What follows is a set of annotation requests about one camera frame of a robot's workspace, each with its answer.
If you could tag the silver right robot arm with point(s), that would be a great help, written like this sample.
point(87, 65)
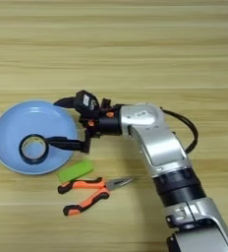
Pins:
point(161, 144)

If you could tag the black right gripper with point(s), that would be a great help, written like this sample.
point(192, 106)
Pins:
point(109, 126)

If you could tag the green rectangular block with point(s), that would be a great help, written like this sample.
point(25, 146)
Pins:
point(75, 171)

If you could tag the orange and black pliers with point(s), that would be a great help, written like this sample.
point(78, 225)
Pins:
point(86, 183)

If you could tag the black tape roll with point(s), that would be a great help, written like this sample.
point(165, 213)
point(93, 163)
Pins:
point(34, 161)

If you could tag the blue round plate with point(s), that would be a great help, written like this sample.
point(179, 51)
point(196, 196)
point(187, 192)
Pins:
point(11, 131)

